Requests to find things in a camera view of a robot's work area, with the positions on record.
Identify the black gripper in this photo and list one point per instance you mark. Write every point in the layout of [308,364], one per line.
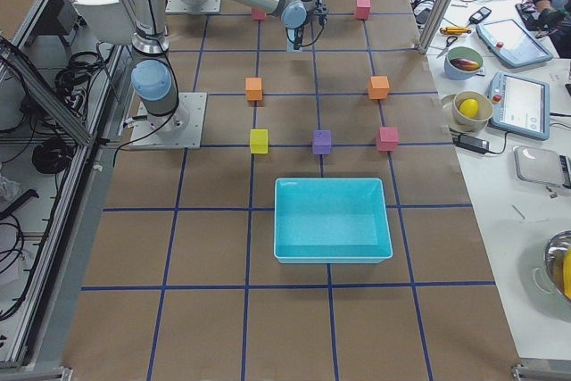
[298,33]

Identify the light blue block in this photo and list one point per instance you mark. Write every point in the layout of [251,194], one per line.
[292,47]

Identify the pink block far left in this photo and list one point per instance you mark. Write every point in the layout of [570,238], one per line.
[362,9]

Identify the pink block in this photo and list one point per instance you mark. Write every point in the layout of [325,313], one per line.
[362,9]
[387,139]
[258,15]

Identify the pink block near left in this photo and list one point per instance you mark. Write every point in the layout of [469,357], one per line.
[258,15]

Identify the orange block far right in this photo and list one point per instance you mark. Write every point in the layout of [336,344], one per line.
[378,87]

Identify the purple block right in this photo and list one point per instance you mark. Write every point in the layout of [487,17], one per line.
[321,142]

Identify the black scissors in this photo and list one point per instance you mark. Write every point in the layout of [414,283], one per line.
[450,40]

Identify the yellow block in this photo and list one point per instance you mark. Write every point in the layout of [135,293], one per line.
[259,141]

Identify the pink block right side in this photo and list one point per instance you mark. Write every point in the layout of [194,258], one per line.
[387,139]

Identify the green bowl with fruit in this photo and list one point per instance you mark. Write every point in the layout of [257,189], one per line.
[462,63]

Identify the yellow lemon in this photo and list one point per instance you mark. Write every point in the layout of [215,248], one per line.
[469,108]

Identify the bowl with lemon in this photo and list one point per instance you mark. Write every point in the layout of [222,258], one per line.
[456,121]

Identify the teach pendant far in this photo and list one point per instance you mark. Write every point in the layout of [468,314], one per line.
[512,43]

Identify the teach pendant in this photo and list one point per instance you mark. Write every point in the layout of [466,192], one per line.
[512,43]
[520,105]

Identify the black power adapter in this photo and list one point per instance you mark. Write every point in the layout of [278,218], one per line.
[473,144]

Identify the teal plastic bin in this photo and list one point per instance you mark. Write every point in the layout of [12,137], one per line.
[331,220]

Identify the teach pendant near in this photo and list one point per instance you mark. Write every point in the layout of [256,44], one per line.
[520,105]

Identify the metal bowl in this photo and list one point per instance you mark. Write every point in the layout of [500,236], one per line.
[553,277]

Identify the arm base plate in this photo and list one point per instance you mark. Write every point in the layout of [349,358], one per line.
[193,7]
[183,130]

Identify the yellow handled tool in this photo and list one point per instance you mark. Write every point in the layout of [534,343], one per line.
[454,30]

